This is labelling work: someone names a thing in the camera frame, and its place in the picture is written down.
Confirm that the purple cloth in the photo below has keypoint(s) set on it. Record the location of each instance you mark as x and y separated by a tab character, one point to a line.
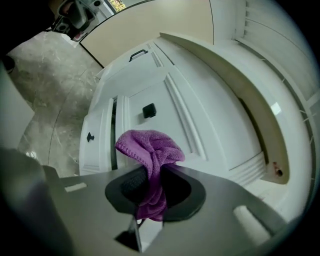
150	147

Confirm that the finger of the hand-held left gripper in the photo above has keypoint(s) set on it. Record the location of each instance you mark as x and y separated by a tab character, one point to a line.
95	200

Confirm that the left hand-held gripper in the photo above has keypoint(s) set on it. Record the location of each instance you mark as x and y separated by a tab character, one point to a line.
80	15

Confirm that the white vanity cabinet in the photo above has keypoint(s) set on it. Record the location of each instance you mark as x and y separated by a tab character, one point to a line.
205	85

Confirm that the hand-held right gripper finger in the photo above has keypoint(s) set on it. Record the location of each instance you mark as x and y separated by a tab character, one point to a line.
212	220

